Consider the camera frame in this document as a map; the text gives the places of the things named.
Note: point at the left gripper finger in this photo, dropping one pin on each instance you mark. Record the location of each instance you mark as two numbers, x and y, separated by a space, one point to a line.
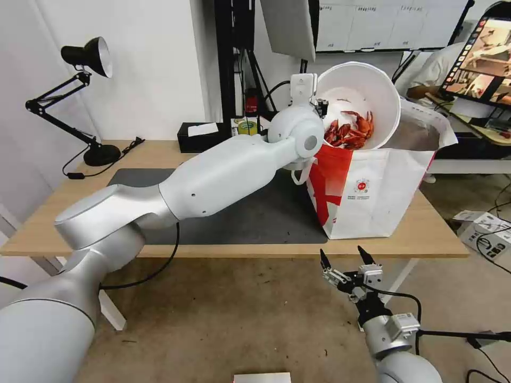
322 108

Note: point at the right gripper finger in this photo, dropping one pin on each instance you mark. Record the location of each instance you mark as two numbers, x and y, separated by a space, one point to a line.
365 257
333 275

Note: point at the white round takeout bowl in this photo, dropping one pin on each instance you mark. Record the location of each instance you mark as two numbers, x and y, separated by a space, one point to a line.
379 91

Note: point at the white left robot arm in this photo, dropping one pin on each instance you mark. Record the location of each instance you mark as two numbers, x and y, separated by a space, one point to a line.
219 175

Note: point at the white red takeout bag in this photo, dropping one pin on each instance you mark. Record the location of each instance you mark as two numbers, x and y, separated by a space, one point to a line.
367 191

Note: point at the red crayfish shells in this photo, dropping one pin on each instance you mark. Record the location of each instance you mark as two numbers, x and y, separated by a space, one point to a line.
351 129

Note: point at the white table leg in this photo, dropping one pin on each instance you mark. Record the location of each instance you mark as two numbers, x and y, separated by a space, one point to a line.
401 279
111 309

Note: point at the red black small device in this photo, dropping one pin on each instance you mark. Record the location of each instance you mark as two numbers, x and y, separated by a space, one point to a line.
252 103

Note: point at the yellow green tape roll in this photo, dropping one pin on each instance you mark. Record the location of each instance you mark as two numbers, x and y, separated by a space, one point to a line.
248 128

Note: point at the grey monitor back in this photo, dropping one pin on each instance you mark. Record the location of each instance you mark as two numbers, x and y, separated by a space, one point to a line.
289 24

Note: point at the dark grey table mat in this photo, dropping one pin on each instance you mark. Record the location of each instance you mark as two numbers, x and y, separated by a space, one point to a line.
255 215

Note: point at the black rod with clamp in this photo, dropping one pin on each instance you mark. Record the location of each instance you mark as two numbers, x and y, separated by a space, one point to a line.
471 337

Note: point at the small white cardboard box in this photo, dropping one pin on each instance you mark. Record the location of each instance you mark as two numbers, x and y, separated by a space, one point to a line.
467 217

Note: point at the person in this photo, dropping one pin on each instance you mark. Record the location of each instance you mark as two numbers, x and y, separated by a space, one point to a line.
435 68

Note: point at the large white cardboard box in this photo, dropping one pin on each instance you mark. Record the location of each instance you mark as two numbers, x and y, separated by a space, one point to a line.
485 235

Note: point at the white robot front shell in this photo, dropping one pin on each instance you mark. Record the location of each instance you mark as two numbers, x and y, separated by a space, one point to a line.
261 378

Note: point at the black box with white label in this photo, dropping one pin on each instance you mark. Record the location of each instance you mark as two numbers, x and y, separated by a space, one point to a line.
199 137

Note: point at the white side desk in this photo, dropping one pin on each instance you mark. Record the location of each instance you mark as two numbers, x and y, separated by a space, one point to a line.
467 153

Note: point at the lit computer monitor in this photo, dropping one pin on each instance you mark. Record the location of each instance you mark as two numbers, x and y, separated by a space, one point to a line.
485 60

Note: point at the black desk lamp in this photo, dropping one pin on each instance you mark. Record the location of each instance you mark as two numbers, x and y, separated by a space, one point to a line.
90 52

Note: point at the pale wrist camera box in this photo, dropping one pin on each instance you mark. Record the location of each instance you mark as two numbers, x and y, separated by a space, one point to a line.
370 274
302 87

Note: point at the white wall board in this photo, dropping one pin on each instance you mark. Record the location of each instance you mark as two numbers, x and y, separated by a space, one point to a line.
383 24

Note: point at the black upright stand frame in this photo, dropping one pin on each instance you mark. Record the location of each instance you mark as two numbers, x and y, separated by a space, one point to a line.
227 60

